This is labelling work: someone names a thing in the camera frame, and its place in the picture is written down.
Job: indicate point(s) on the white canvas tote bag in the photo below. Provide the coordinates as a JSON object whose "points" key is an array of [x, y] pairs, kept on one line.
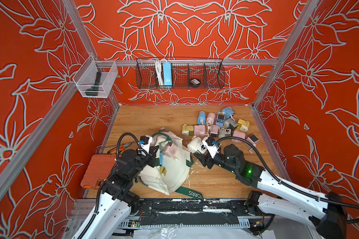
{"points": [[177, 171]]}

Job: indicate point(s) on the pale pink sharpener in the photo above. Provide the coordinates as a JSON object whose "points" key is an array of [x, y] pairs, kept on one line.
{"points": [[238, 134]]}

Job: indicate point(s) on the pink black-top pencil sharpener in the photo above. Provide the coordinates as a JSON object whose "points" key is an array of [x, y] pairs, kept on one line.
{"points": [[253, 139]]}

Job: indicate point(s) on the red plastic tool case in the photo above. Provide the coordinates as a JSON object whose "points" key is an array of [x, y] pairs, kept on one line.
{"points": [[98, 170]]}

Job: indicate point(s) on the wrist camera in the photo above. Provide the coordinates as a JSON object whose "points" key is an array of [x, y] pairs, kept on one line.
{"points": [[146, 142], [212, 147]]}

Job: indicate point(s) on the light blue small sharpener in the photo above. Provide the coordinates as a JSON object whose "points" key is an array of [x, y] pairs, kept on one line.
{"points": [[219, 120]]}

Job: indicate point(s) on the dark green tool in bin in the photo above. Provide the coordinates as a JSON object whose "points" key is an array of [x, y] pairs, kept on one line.
{"points": [[93, 91]]}

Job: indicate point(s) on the black wire wall basket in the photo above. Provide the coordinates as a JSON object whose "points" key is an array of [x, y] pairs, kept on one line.
{"points": [[210, 71]]}

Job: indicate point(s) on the light blue box in basket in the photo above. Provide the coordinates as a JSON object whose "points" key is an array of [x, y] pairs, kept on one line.
{"points": [[167, 73]]}

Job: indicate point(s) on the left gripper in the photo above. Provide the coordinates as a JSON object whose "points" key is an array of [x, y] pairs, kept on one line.
{"points": [[151, 156]]}

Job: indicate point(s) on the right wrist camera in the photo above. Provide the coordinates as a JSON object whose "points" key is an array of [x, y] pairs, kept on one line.
{"points": [[212, 147]]}

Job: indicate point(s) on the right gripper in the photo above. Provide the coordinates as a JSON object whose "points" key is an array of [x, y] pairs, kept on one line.
{"points": [[206, 158]]}

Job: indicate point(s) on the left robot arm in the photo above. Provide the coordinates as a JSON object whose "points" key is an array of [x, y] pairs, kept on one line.
{"points": [[114, 200]]}

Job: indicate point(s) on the clear plastic wall bin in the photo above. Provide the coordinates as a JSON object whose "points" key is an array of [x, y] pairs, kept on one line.
{"points": [[95, 78]]}

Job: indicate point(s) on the yellow white pencil sharpener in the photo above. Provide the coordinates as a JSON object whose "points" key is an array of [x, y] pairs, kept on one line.
{"points": [[243, 125]]}

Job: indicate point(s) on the white round pencil sharpener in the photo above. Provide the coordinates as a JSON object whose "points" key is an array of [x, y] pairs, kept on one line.
{"points": [[230, 124]]}

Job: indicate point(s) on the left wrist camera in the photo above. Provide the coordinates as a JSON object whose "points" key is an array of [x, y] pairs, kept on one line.
{"points": [[146, 142]]}

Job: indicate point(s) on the blue pencil sharpener pink cap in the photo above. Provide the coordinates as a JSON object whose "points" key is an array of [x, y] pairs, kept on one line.
{"points": [[201, 118]]}

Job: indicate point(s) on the small black item in basket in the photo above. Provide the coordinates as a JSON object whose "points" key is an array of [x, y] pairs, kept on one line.
{"points": [[194, 82]]}

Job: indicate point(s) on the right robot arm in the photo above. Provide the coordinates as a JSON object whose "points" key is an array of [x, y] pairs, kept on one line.
{"points": [[273, 195]]}

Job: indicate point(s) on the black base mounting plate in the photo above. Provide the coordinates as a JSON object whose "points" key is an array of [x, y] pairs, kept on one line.
{"points": [[236, 207]]}

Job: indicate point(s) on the pink square pencil sharpener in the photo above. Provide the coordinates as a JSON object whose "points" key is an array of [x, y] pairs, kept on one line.
{"points": [[200, 130]]}

